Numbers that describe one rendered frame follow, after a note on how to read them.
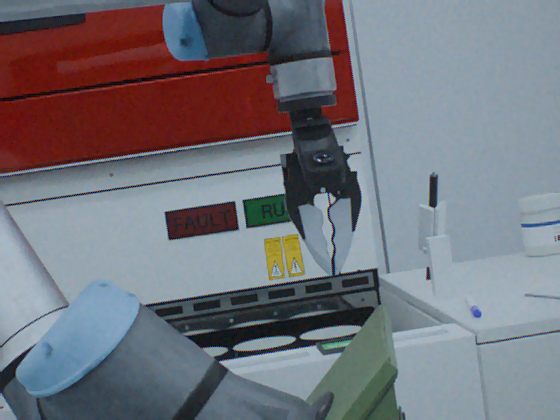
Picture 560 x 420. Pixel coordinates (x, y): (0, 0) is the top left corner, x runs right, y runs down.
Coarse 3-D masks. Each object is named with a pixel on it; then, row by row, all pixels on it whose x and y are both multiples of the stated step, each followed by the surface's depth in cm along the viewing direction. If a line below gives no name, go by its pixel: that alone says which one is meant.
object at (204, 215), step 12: (168, 216) 197; (180, 216) 197; (192, 216) 197; (204, 216) 198; (216, 216) 198; (228, 216) 198; (180, 228) 197; (192, 228) 197; (204, 228) 198; (216, 228) 198; (228, 228) 198
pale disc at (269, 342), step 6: (276, 336) 194; (282, 336) 193; (288, 336) 192; (246, 342) 192; (252, 342) 192; (258, 342) 191; (264, 342) 190; (270, 342) 189; (276, 342) 188; (282, 342) 187; (288, 342) 187; (234, 348) 188; (240, 348) 188; (246, 348) 187; (252, 348) 186; (258, 348) 185; (264, 348) 185
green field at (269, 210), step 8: (256, 200) 198; (264, 200) 198; (272, 200) 199; (280, 200) 199; (248, 208) 198; (256, 208) 198; (264, 208) 199; (272, 208) 199; (280, 208) 199; (248, 216) 198; (256, 216) 198; (264, 216) 199; (272, 216) 199; (280, 216) 199; (288, 216) 199; (248, 224) 198; (256, 224) 198
